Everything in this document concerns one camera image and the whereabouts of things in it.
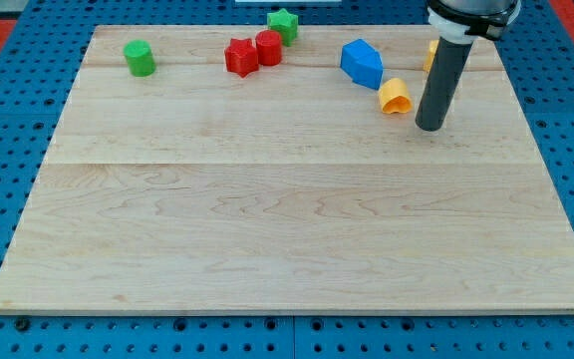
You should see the yellow hexagon block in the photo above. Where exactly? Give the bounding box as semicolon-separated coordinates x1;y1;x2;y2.
423;40;439;73

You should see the light wooden board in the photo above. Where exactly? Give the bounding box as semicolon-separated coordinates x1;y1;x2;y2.
0;25;574;316

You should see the red star block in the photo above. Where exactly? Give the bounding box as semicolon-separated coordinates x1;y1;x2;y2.
224;38;259;78

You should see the red cylinder block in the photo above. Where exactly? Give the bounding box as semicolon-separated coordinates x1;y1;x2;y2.
255;30;282;66

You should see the blue pentagon block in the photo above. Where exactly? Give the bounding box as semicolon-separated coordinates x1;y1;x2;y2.
340;39;384;90

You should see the green star block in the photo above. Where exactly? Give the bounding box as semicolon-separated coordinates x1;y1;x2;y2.
267;8;299;47

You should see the green cylinder block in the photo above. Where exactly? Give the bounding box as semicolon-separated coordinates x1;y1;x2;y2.
123;39;156;77

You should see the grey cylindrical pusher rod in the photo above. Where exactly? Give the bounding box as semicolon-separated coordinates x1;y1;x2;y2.
416;38;472;132

